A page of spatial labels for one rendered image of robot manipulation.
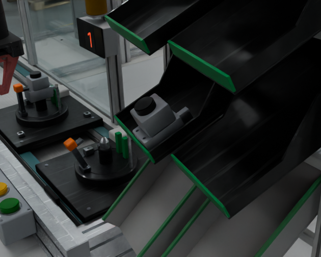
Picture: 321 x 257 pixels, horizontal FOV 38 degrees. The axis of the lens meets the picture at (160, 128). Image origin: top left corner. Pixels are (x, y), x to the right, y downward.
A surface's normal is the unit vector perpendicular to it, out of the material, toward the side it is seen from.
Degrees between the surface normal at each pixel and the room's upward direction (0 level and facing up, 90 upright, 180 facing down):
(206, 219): 90
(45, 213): 0
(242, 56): 25
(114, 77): 90
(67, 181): 0
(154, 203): 45
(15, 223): 90
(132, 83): 0
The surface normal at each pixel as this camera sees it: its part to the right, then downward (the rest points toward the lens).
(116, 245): 0.59, 0.37
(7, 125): -0.04, -0.88
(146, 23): -0.41, -0.69
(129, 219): -0.66, -0.45
